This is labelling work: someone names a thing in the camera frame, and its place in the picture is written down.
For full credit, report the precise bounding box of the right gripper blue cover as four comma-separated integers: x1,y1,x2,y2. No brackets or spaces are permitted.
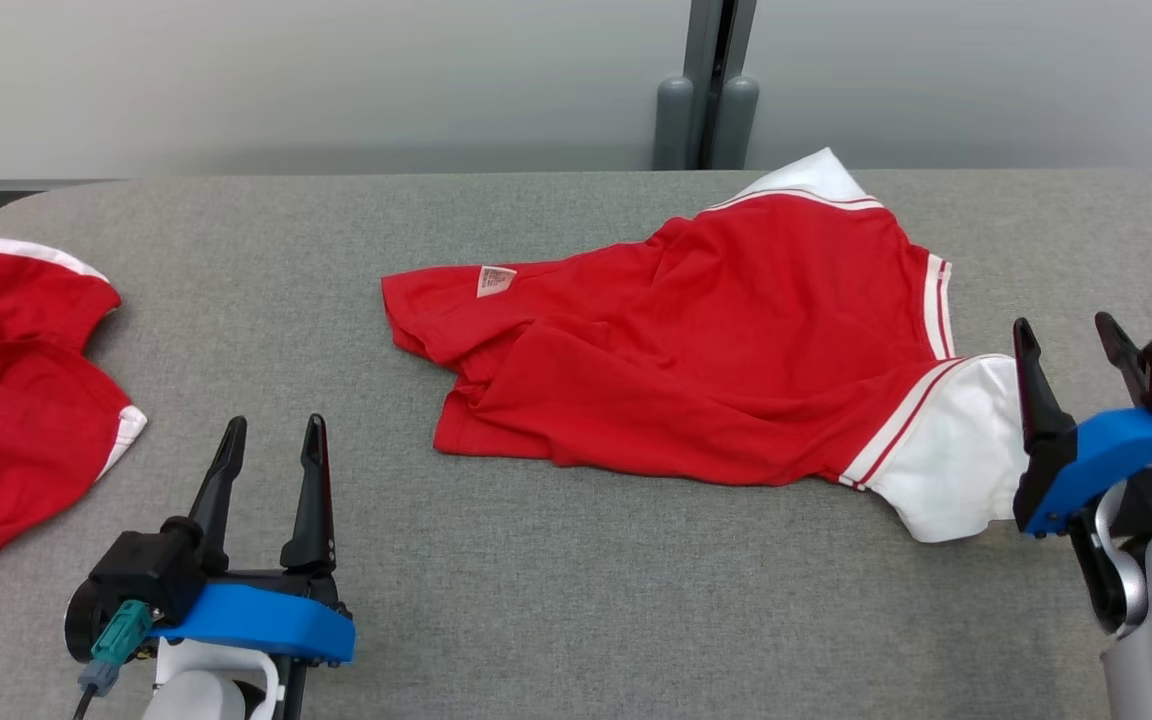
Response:
1013,312,1152,541

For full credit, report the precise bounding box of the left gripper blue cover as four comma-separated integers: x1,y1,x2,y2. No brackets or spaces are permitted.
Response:
148,414,357,664

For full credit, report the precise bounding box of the red shirt pile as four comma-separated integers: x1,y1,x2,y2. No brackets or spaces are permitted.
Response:
0,236,149,589

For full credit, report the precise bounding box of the red jersey with white stripes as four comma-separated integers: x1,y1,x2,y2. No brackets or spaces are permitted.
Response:
381,148,1033,544

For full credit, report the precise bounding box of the grey cylinder post foot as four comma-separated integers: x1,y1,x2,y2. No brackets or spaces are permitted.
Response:
719,74,761,171
652,74,696,171

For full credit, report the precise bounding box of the grey wall partition post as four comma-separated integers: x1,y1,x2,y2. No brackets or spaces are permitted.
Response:
684,0,759,171

